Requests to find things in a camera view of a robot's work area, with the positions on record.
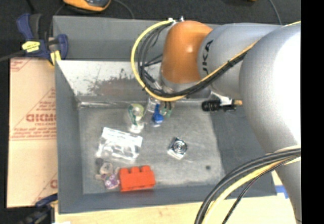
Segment blue small plastic thing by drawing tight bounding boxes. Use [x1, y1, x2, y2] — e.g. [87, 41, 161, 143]
[151, 104, 164, 125]

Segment clear glass with green print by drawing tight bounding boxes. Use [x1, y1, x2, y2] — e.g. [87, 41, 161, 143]
[127, 103, 145, 135]

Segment silver square metal thing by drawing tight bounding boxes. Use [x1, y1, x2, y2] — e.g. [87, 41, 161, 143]
[167, 137, 188, 160]

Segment clear plastic bag black parts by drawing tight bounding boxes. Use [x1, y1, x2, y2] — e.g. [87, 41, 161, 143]
[95, 126, 144, 163]

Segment grey metal bin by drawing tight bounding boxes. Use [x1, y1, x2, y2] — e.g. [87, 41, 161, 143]
[52, 15, 277, 214]

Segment red toy building block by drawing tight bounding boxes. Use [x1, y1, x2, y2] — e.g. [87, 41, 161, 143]
[118, 165, 156, 192]

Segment purple and white small toy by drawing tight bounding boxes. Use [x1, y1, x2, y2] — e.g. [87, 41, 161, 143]
[94, 158, 120, 191]

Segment brown cardboard board red print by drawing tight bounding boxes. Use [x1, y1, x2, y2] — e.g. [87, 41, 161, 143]
[6, 57, 59, 209]

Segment black cylinder on white bracket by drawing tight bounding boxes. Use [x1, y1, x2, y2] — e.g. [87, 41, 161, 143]
[201, 93, 242, 113]

